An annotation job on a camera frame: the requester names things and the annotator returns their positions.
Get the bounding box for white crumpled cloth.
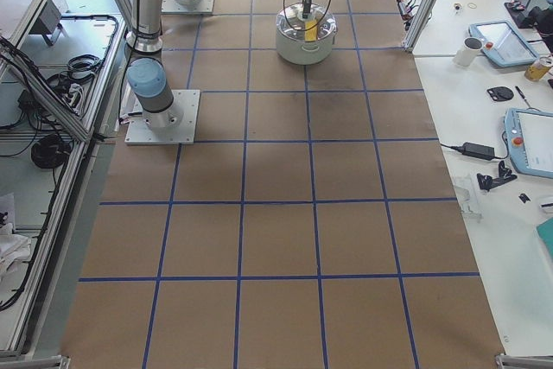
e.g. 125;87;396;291
0;194;32;283

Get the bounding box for upper teach pendant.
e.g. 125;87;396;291
468;21;539;67

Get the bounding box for pale green electric pot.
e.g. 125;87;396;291
276;26;337;66

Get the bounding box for black pen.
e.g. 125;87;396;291
515;86;531;108

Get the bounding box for lower teach pendant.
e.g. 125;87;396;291
504;108;552;178

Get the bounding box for white mug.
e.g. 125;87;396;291
453;36;483;67

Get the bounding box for black printed bracket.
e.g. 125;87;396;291
476;161;518;192

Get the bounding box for small black charger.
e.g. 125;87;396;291
461;142;495;161

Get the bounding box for yellow corn cob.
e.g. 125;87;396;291
304;19;318;42

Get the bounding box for yellow drink can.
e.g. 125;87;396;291
524;56;552;82

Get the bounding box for coiled black cables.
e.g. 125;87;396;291
29;133;73;170

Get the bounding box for clear plastic bracket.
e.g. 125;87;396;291
451;175;482;221

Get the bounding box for teach pendant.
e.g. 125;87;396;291
504;108;552;178
468;21;539;67

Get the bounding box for glass pot lid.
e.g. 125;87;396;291
276;3;337;41

